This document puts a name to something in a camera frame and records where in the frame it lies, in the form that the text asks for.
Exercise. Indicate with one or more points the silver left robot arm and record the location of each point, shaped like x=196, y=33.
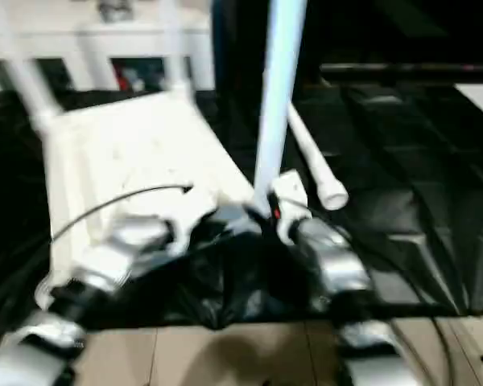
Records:
x=104, y=257

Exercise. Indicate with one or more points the dark long metal bar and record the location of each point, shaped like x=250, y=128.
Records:
x=406, y=72

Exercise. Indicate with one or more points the white plastic table top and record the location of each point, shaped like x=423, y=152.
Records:
x=125, y=140

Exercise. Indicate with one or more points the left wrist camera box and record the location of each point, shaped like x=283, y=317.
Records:
x=187, y=229

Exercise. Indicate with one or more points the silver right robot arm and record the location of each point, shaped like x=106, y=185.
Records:
x=342, y=261

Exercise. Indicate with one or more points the black mat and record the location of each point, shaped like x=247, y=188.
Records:
x=386, y=181

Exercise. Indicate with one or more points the white plastic table leg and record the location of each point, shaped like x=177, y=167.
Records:
x=279, y=100
x=36, y=96
x=320, y=169
x=176, y=60

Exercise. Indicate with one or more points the white cabinet with glass doors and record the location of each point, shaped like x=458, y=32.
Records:
x=125, y=40

